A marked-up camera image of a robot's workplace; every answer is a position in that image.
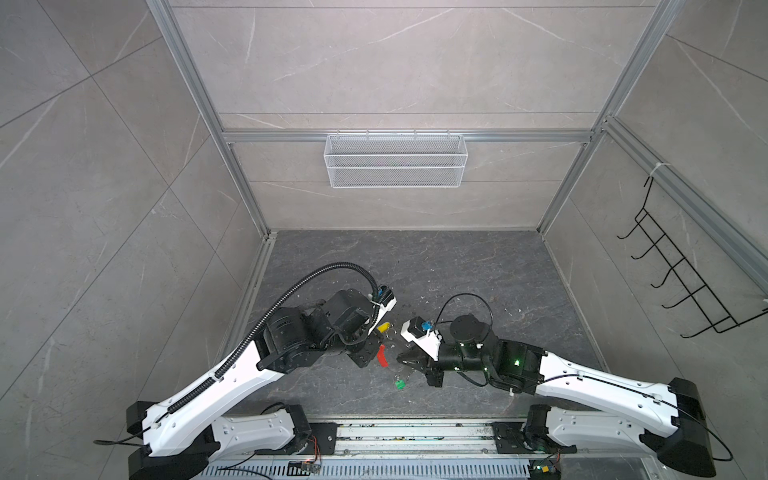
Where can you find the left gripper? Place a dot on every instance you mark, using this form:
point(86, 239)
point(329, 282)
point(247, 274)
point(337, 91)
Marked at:
point(366, 356)

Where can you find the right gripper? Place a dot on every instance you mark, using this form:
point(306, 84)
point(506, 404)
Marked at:
point(427, 365)

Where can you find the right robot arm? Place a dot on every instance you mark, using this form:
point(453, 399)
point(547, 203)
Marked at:
point(666, 420)

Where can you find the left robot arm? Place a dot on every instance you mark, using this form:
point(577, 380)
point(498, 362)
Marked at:
point(283, 340)

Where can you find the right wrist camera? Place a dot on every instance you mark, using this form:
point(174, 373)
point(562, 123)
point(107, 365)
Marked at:
point(423, 335)

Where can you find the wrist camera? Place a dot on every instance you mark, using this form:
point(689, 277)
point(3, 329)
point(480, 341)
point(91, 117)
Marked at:
point(383, 302)
point(423, 335)

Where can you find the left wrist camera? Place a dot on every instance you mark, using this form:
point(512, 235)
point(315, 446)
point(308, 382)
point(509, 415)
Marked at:
point(383, 302)

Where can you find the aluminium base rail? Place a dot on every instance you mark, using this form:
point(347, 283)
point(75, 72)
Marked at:
point(420, 441)

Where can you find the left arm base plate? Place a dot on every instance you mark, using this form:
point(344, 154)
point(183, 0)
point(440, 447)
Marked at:
point(323, 437)

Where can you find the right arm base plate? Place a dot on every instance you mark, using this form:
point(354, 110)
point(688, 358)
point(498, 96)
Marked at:
point(519, 437)

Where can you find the slotted cable duct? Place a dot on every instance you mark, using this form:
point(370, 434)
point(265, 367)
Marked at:
point(375, 469)

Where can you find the white wire mesh basket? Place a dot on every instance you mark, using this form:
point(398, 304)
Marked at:
point(359, 161)

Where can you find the black wire hook rack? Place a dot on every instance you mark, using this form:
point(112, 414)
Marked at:
point(678, 266)

